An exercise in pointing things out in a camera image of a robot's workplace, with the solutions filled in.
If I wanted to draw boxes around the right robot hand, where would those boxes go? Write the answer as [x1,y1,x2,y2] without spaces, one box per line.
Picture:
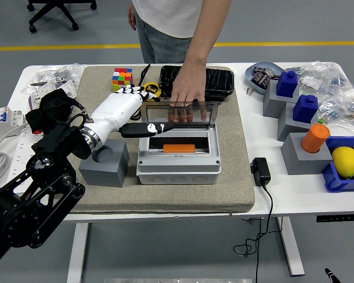
[324,267,339,283]

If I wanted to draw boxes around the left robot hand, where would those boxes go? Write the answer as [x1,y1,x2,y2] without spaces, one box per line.
[88,84,178,147]

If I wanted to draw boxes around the person's right hand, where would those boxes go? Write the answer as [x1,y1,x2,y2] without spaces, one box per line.
[126,2,137,32]

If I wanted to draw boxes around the person's left hand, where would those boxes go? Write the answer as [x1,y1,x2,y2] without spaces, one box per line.
[167,60,209,123]

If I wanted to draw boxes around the smoky transparent box lid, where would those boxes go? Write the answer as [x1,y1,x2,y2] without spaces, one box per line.
[141,101,220,130]

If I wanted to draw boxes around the orange cylinder battery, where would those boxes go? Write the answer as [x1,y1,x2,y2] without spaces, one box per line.
[162,143,196,154]
[300,123,331,154]

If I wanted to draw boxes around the grey electrical junction box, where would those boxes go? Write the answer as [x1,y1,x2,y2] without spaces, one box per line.
[136,129,222,186]

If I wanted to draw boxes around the person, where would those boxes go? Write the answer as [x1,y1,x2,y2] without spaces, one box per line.
[131,0,204,64]

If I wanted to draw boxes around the black plastic tray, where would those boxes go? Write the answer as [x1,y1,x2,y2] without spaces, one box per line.
[158,65,235,104]

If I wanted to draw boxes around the yellow tape measure with print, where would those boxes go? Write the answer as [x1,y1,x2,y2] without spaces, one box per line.
[138,63,163,100]

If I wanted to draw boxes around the colourful puzzle cube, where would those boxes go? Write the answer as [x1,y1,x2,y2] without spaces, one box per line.
[112,67,136,92]

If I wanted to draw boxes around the white table leg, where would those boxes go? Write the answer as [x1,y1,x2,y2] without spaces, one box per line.
[66,222,91,283]
[276,216,306,277]

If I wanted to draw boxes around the black table control panel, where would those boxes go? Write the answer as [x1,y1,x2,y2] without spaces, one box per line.
[316,214,354,223]

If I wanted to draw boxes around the pale blue bowl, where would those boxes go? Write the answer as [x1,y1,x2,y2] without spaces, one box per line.
[244,61,286,95]

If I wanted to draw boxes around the black cloth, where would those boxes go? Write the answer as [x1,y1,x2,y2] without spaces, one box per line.
[25,88,77,135]

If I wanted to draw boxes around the grey block with round hole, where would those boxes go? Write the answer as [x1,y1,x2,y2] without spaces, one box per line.
[280,132,334,176]
[78,139,130,188]

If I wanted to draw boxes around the dark wrapped pieces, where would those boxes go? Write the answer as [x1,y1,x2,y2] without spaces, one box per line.
[251,67,280,89]

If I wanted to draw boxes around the black office chair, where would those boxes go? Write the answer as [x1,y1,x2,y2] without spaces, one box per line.
[26,0,97,34]

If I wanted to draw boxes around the clear plastic parts bag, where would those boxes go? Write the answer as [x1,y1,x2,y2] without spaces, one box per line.
[317,94,354,135]
[294,61,354,95]
[22,63,86,95]

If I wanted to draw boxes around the white socket plate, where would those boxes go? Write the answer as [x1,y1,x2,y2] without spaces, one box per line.
[31,86,53,103]

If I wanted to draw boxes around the blue storage bin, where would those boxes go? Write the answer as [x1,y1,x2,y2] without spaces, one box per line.
[322,136,354,194]

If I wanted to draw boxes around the blue plastic block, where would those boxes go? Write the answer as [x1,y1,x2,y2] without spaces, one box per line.
[293,94,319,124]
[276,70,300,98]

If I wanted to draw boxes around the grey-brown mat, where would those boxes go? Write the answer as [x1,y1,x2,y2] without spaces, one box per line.
[48,65,256,215]

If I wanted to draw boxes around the white power strip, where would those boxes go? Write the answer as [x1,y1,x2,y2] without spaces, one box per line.
[8,129,45,192]

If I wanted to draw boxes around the white circuit breaker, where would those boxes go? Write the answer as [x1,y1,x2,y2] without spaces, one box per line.
[0,106,29,139]

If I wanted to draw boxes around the yellow lemon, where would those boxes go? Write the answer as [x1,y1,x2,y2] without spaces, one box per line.
[332,146,354,179]

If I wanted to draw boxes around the silver metal plate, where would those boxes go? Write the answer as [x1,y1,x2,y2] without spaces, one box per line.
[104,278,253,283]

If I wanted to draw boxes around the white switch plate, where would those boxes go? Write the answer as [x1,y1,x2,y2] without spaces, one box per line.
[57,81,77,103]

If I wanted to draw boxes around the black power adapter with cord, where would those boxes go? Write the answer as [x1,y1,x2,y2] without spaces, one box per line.
[233,157,281,283]

